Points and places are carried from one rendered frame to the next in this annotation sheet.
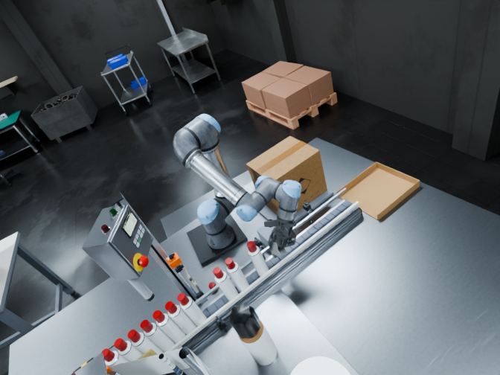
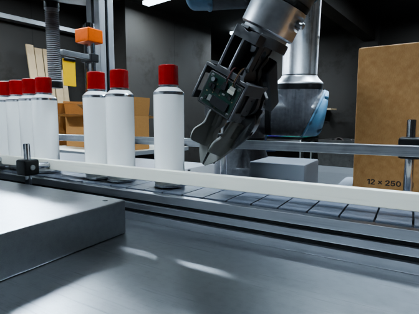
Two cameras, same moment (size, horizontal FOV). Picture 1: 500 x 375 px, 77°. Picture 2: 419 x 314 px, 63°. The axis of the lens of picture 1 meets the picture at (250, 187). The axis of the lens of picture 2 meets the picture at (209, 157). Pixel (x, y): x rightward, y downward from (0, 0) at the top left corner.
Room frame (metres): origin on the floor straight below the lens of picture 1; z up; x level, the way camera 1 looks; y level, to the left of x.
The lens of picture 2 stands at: (0.56, -0.41, 0.99)
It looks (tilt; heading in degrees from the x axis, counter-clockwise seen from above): 6 degrees down; 50
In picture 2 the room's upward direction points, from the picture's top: straight up
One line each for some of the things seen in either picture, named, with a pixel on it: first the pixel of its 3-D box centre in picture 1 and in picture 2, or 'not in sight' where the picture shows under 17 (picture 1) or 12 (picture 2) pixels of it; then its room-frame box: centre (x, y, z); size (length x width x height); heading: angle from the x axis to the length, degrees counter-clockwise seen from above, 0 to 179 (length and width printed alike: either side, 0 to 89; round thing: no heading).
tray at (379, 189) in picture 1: (376, 188); not in sight; (1.12, -0.60, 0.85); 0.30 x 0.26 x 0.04; 110
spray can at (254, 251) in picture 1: (257, 258); (169, 126); (0.88, 0.08, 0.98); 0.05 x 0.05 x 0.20
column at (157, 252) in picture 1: (162, 258); (100, 50); (0.91, 0.43, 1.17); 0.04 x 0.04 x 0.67; 20
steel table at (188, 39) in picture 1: (187, 58); not in sight; (6.69, 0.20, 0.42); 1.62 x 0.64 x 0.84; 13
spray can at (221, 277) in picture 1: (225, 284); (97, 126); (0.82, 0.24, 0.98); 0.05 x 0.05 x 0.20
